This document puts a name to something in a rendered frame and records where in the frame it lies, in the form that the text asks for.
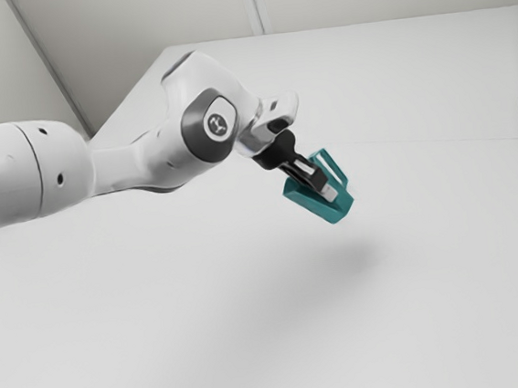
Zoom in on teal faceted mug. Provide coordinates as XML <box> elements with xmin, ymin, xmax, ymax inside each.
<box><xmin>278</xmin><ymin>145</ymin><xmax>358</xmax><ymax>229</ymax></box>

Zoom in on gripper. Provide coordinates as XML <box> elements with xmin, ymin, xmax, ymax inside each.
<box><xmin>249</xmin><ymin>126</ymin><xmax>340</xmax><ymax>211</ymax></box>

